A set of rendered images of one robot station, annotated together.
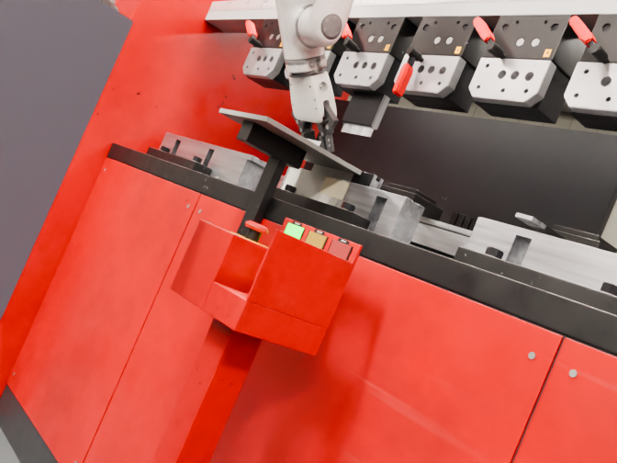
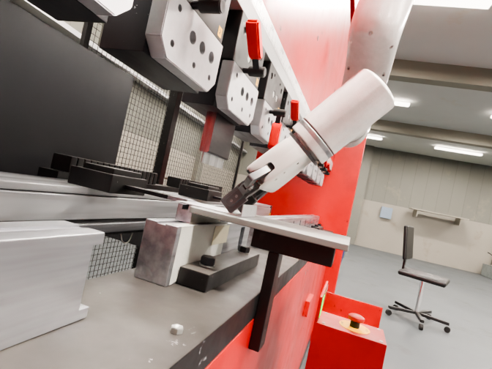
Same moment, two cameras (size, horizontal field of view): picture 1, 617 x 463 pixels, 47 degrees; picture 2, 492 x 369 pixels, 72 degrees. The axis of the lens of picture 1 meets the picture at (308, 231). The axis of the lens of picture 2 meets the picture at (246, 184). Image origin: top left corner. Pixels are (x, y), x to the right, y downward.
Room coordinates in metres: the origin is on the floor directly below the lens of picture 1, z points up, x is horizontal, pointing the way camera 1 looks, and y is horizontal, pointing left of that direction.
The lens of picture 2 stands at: (1.84, 0.59, 1.05)
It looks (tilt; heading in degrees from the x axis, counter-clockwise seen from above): 1 degrees up; 237
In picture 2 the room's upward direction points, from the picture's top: 12 degrees clockwise
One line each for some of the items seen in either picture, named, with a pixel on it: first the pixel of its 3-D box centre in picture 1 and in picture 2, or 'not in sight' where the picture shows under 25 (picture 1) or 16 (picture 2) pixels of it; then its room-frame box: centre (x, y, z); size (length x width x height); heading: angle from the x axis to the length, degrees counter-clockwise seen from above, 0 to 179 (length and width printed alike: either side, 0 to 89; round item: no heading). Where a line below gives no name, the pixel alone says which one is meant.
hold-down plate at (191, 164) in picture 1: (176, 162); not in sight; (1.97, 0.41, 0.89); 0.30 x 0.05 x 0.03; 39
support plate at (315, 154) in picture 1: (290, 141); (275, 225); (1.45, 0.11, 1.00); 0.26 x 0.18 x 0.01; 129
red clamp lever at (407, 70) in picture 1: (408, 73); (274, 129); (1.38, -0.06, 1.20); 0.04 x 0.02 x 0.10; 129
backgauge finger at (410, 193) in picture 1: (390, 190); (138, 185); (1.64, -0.14, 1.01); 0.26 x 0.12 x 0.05; 129
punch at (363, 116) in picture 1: (364, 114); (217, 142); (1.54, -0.01, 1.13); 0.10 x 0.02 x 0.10; 39
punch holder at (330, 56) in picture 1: (324, 56); (174, 15); (1.71, 0.13, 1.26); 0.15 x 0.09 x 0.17; 39
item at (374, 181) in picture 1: (345, 175); (207, 213); (1.52, -0.03, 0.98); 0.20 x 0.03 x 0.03; 39
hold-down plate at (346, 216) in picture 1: (313, 208); (225, 265); (1.47, 0.01, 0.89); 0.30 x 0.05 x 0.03; 39
